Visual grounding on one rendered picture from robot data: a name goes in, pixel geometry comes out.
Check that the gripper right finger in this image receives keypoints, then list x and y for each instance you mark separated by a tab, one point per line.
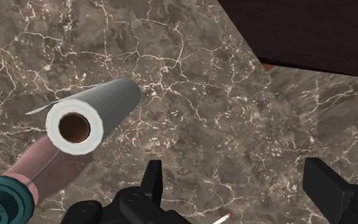
333	189

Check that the pink bottle with teal cap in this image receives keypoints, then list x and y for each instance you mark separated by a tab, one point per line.
26	180

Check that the white paper towel roll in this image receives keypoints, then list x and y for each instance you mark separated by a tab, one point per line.
88	118

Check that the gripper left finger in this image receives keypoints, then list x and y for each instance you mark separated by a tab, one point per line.
141	201

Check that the white stick with red tip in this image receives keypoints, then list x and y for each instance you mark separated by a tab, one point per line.
223	218

